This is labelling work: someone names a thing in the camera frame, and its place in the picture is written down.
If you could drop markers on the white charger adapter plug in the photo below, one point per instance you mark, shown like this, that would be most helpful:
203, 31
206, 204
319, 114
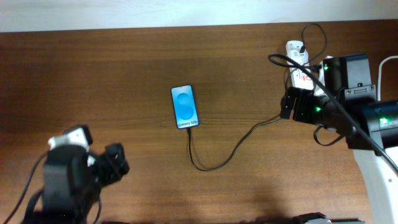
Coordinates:
295, 55

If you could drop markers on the blue Samsung Galaxy smartphone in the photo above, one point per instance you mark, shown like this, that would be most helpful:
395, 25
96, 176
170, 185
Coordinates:
185, 109

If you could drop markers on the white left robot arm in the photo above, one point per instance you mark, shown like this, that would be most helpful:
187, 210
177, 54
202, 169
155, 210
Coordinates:
73, 180

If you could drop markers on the white power strip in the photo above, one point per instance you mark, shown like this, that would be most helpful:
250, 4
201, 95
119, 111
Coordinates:
299, 78

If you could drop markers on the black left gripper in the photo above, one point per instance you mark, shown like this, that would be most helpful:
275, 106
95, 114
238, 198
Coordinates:
114, 160

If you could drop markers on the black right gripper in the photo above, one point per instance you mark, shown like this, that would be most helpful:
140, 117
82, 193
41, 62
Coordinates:
303, 97

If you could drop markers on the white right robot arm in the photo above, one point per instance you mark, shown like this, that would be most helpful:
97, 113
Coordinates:
350, 106

